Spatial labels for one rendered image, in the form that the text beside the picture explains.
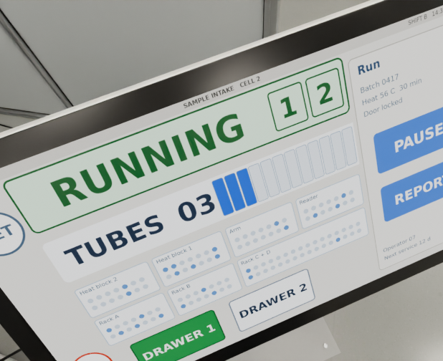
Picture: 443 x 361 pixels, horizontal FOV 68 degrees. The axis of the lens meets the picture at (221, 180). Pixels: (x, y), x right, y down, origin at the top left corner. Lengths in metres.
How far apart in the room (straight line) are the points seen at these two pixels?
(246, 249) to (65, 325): 0.19
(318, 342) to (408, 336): 0.34
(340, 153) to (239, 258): 0.14
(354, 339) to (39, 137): 1.31
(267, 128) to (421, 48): 0.16
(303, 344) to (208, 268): 1.05
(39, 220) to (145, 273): 0.10
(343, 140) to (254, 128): 0.09
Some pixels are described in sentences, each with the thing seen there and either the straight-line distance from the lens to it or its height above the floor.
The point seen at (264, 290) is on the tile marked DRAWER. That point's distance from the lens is 0.37.
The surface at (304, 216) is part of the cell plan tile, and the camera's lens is 0.34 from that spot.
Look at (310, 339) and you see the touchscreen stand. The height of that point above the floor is 0.03.
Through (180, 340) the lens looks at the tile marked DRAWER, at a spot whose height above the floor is 1.00.
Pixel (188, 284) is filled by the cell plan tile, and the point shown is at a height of 1.05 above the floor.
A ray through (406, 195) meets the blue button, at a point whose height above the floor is 1.05.
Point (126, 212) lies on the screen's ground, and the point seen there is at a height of 1.13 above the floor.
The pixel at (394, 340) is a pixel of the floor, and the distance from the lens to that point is 1.48.
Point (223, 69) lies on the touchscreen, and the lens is 0.28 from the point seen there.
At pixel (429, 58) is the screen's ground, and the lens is 0.38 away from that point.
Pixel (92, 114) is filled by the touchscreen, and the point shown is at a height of 1.19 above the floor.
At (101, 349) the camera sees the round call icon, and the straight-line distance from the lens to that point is 0.39.
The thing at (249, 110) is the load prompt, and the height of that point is 1.16.
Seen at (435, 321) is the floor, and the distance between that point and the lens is 1.55.
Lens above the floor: 1.39
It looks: 63 degrees down
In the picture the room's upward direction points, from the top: 11 degrees counter-clockwise
